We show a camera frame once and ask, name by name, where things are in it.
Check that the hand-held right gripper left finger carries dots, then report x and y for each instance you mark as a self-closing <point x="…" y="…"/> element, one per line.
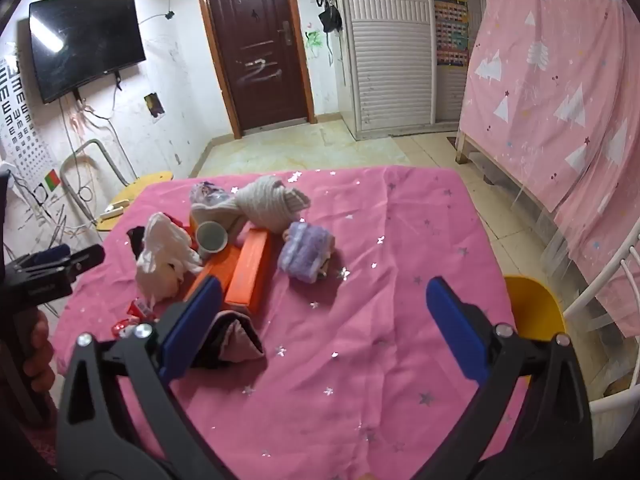
<point x="192" y="325"/>

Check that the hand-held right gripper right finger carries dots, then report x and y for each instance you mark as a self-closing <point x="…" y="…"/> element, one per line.
<point x="457" y="330"/>

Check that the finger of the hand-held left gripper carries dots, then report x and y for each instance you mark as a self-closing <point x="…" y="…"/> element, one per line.
<point x="85" y="259"/>
<point x="52" y="254"/>

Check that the pink and black cloth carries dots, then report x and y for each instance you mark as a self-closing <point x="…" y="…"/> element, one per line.
<point x="240" y="340"/>

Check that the orange cardboard box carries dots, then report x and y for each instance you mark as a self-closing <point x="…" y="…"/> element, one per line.
<point x="215" y="270"/>
<point x="250" y="270"/>

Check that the white plastic bag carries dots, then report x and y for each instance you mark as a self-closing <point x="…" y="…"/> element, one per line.
<point x="160" y="250"/>

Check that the purple knit garment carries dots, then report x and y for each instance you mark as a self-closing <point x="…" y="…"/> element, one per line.
<point x="305" y="250"/>

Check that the beige knit garment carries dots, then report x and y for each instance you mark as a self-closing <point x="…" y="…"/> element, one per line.
<point x="270" y="205"/>

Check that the person's left forearm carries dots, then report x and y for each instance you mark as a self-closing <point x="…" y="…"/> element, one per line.
<point x="44" y="447"/>

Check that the person's left hand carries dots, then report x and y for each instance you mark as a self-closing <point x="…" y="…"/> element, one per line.
<point x="37" y="355"/>

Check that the red snack packet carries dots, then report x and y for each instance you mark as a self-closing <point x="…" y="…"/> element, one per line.
<point x="141" y="308"/>

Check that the yellow plastic chair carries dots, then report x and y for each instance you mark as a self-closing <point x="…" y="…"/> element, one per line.
<point x="530" y="310"/>

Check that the white paper cup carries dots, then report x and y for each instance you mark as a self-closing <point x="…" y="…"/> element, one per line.
<point x="212" y="240"/>

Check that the yellow wooden stool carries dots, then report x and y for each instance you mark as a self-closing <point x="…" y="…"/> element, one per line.
<point x="145" y="180"/>

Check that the small orange box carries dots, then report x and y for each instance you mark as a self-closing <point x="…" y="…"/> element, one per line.
<point x="193" y="220"/>

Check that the pink star tablecloth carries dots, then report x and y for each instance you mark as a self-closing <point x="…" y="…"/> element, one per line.
<point x="350" y="360"/>

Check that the silver purple snack bag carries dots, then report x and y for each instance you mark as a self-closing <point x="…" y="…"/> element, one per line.
<point x="210" y="194"/>

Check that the eye chart poster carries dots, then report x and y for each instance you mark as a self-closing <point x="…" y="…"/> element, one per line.
<point x="15" y="125"/>

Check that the pink tree-print bed curtain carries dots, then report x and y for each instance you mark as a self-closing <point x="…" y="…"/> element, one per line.
<point x="560" y="85"/>

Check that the white louvered wardrobe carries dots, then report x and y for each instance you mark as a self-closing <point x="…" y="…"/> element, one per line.
<point x="390" y="60"/>

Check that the dark brown door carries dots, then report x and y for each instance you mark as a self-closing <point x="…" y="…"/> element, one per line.
<point x="260" y="35"/>

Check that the grey metal chair frame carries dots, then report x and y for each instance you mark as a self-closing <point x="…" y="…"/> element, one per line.
<point x="107" y="152"/>

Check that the white metal chair frame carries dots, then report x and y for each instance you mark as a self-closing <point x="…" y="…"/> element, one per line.
<point x="600" y="285"/>

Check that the dark wall socket box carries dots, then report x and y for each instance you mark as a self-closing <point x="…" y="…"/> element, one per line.
<point x="154" y="105"/>

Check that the wooden bed frame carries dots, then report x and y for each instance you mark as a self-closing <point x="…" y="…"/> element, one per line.
<point x="462" y="147"/>

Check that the black wall television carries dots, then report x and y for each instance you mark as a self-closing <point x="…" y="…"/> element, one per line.
<point x="85" y="45"/>

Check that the colourful wall poster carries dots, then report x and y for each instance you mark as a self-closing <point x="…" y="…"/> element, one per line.
<point x="451" y="30"/>

